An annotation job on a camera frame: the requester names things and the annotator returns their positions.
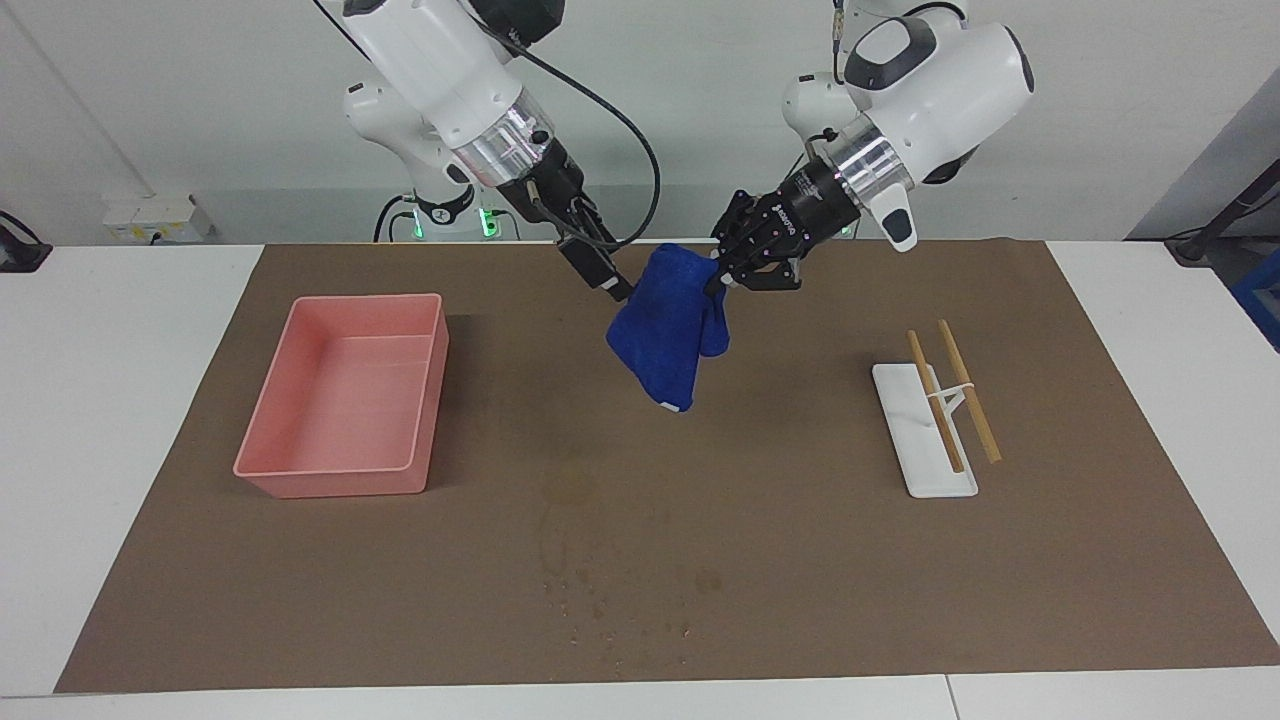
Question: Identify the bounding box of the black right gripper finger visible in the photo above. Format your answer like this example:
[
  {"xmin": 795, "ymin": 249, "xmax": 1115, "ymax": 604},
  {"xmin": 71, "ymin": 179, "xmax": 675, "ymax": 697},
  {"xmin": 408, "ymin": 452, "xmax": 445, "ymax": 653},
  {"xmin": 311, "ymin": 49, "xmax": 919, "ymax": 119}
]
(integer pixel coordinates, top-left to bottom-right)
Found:
[{"xmin": 556, "ymin": 238, "xmax": 637, "ymax": 304}]

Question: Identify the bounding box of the blue towel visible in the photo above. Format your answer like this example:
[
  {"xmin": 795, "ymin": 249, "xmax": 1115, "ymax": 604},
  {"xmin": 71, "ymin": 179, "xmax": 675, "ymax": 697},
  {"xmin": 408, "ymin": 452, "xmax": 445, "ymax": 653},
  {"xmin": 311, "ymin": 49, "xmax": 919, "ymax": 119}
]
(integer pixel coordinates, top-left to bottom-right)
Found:
[{"xmin": 606, "ymin": 243, "xmax": 731, "ymax": 414}]

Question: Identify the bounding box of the white towel rack base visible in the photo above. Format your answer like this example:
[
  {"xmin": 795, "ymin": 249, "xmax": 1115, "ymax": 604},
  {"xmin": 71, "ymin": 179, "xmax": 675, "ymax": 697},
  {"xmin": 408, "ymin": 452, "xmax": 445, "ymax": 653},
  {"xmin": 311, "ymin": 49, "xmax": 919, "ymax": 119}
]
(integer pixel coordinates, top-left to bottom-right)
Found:
[{"xmin": 872, "ymin": 362, "xmax": 979, "ymax": 499}]

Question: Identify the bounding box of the wooden rack rod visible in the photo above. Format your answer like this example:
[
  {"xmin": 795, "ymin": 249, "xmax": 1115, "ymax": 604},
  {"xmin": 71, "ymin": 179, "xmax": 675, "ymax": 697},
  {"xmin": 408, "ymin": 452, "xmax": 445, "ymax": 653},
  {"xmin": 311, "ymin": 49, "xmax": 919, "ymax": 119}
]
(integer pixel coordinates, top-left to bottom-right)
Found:
[
  {"xmin": 937, "ymin": 320, "xmax": 1002, "ymax": 464},
  {"xmin": 907, "ymin": 330, "xmax": 966, "ymax": 474}
]

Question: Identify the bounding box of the brown table mat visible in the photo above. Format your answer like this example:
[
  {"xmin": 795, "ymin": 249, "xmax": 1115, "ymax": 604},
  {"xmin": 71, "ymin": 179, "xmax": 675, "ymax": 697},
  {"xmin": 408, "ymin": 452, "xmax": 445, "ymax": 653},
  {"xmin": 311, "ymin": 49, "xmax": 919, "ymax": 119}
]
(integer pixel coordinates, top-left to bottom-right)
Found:
[{"xmin": 55, "ymin": 240, "xmax": 1280, "ymax": 693}]

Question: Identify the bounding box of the pink plastic bin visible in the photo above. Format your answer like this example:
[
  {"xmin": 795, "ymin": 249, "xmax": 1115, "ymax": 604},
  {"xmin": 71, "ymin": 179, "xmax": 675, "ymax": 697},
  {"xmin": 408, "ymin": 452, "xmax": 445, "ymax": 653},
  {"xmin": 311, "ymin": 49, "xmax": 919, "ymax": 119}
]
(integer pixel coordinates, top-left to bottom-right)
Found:
[{"xmin": 233, "ymin": 293, "xmax": 450, "ymax": 499}]

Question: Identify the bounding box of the black stand base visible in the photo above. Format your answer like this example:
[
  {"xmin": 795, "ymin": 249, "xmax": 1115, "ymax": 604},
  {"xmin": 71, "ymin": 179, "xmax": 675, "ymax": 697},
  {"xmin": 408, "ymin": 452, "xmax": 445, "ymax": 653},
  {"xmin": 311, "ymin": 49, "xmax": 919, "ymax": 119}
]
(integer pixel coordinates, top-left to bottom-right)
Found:
[{"xmin": 1165, "ymin": 183, "xmax": 1280, "ymax": 267}]

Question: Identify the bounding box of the blue crate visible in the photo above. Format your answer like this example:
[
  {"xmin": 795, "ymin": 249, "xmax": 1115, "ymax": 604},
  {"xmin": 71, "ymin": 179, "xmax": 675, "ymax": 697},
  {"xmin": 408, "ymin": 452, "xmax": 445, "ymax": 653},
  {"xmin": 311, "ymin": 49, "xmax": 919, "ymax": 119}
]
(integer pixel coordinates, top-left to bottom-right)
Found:
[{"xmin": 1232, "ymin": 250, "xmax": 1280, "ymax": 351}]

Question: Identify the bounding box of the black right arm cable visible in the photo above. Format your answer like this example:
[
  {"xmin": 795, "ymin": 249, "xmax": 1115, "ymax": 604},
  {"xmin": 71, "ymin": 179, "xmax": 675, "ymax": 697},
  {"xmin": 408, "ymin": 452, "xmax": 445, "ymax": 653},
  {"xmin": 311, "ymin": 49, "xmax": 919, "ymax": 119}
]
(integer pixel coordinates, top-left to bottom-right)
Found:
[{"xmin": 470, "ymin": 0, "xmax": 662, "ymax": 251}]

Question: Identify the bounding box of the white wall socket box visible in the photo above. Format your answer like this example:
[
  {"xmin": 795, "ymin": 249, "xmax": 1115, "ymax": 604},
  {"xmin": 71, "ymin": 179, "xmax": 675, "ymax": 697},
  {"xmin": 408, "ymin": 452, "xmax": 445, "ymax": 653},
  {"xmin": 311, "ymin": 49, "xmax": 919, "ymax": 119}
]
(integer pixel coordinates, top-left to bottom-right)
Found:
[{"xmin": 102, "ymin": 194, "xmax": 215, "ymax": 245}]

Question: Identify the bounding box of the black clamp mount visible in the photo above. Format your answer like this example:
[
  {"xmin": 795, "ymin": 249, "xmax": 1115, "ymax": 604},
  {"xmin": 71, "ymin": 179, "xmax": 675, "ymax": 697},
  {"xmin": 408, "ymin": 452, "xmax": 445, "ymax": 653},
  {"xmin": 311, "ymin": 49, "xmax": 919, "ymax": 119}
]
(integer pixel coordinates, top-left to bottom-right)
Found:
[{"xmin": 0, "ymin": 210, "xmax": 53, "ymax": 273}]

